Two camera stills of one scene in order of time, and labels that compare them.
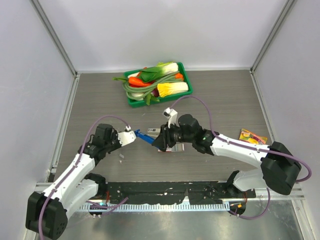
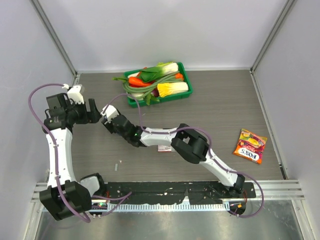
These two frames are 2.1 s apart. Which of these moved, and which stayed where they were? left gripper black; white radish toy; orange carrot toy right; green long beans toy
Moved: left gripper black
Stayed: orange carrot toy right; white radish toy; green long beans toy
